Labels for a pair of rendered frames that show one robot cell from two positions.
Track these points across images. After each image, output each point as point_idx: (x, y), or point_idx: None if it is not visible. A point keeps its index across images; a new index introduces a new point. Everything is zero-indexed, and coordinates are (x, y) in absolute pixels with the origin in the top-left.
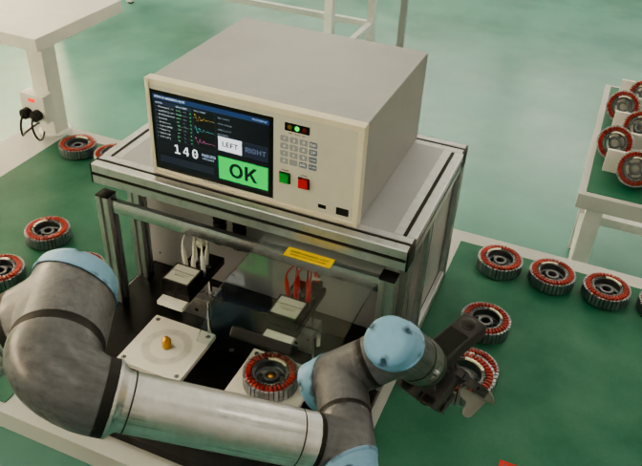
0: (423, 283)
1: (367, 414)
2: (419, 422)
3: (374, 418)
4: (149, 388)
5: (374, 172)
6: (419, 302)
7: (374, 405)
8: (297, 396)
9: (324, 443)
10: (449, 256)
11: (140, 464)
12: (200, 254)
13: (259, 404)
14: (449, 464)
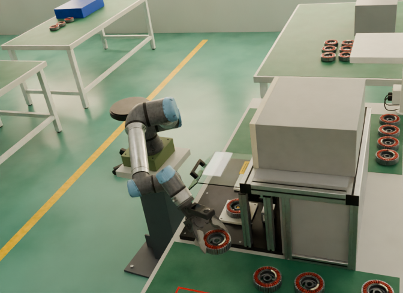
0: (288, 229)
1: (149, 184)
2: (232, 264)
3: (232, 249)
4: (133, 130)
5: (273, 154)
6: (285, 237)
7: (240, 248)
8: (232, 220)
9: (134, 174)
10: (377, 272)
11: (200, 193)
12: None
13: (139, 154)
14: (210, 275)
